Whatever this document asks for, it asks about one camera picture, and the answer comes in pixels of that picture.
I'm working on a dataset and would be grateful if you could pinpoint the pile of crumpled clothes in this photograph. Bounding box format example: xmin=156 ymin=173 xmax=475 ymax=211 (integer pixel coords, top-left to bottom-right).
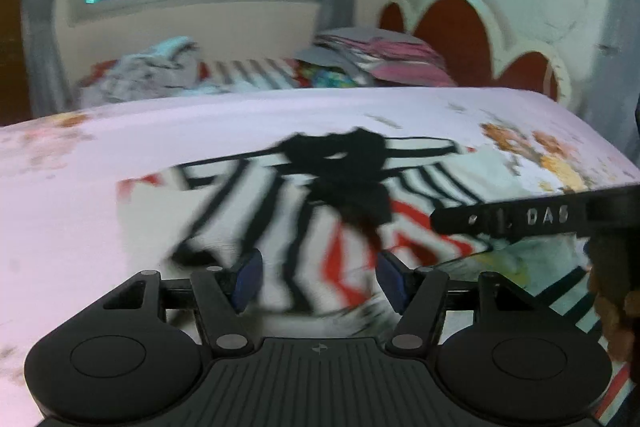
xmin=77 ymin=36 xmax=207 ymax=108

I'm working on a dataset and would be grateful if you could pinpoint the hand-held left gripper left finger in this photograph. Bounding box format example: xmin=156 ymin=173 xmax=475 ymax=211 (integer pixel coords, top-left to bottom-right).
xmin=100 ymin=248 xmax=264 ymax=358

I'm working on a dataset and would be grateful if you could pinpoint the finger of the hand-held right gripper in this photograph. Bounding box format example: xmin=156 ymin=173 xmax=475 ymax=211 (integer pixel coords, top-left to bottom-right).
xmin=430 ymin=189 xmax=591 ymax=239

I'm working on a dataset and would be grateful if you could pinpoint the pink floral bed sheet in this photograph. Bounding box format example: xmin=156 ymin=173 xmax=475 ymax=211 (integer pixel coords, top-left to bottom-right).
xmin=0 ymin=86 xmax=640 ymax=427

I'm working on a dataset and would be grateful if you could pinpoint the person's right hand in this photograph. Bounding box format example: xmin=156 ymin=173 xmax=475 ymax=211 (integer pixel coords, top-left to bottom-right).
xmin=586 ymin=234 xmax=640 ymax=364

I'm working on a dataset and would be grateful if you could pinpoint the colourful printed cloth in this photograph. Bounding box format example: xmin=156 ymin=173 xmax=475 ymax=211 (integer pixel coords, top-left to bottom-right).
xmin=300 ymin=62 xmax=376 ymax=89

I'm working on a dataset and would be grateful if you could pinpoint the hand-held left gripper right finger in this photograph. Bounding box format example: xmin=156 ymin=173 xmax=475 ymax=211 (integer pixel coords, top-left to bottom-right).
xmin=376 ymin=249 xmax=531 ymax=355

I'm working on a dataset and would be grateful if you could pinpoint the black red striped white shirt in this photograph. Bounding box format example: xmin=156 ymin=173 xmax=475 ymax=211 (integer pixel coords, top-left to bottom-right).
xmin=116 ymin=134 xmax=493 ymax=313

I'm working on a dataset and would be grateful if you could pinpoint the grey striped white cloth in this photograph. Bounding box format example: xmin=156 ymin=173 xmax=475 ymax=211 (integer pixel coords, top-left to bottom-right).
xmin=197 ymin=57 xmax=307 ymax=94

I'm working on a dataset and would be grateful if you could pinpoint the stack of folded pink clothes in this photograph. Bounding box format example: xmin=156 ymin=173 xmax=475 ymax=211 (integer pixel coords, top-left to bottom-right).
xmin=295 ymin=27 xmax=458 ymax=88

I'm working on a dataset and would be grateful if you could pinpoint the red white scalloped headboard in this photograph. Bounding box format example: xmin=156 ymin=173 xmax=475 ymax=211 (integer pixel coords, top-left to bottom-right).
xmin=377 ymin=0 xmax=573 ymax=105

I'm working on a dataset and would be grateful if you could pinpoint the brown wooden panel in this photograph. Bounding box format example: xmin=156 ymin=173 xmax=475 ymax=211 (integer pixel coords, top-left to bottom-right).
xmin=0 ymin=0 xmax=35 ymax=128

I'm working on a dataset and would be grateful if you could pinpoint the white printed cloth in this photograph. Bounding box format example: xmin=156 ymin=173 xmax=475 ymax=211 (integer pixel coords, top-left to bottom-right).
xmin=440 ymin=238 xmax=596 ymax=305

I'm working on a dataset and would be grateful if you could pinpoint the black garment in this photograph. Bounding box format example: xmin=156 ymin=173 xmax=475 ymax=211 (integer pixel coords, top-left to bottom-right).
xmin=277 ymin=128 xmax=398 ymax=250

